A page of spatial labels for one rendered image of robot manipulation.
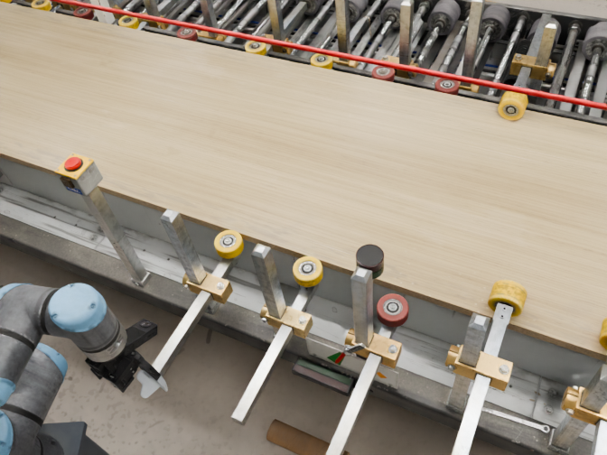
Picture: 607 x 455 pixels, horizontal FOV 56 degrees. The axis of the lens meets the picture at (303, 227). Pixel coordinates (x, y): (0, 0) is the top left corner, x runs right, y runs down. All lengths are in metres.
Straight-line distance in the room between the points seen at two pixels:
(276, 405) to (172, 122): 1.15
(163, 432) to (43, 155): 1.13
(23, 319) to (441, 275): 0.97
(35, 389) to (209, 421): 0.89
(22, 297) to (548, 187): 1.36
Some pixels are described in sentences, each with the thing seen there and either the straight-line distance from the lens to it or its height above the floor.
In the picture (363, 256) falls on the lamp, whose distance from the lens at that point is 1.21.
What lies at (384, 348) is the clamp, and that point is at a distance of 1.44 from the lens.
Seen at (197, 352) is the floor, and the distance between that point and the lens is 2.51.
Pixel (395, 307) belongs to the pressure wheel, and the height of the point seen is 0.91.
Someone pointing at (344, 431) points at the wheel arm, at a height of 0.86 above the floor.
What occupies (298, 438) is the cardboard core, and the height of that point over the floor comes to 0.08.
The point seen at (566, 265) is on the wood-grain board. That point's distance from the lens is 1.60.
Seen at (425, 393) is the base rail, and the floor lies 0.70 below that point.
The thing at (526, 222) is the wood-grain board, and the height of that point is 0.90.
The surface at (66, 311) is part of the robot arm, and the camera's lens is 1.13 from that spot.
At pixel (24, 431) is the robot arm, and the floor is 0.81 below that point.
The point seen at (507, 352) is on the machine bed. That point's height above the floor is 0.68.
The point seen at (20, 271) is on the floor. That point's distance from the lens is 3.12.
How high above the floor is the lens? 2.16
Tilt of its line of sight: 51 degrees down
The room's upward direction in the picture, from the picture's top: 10 degrees counter-clockwise
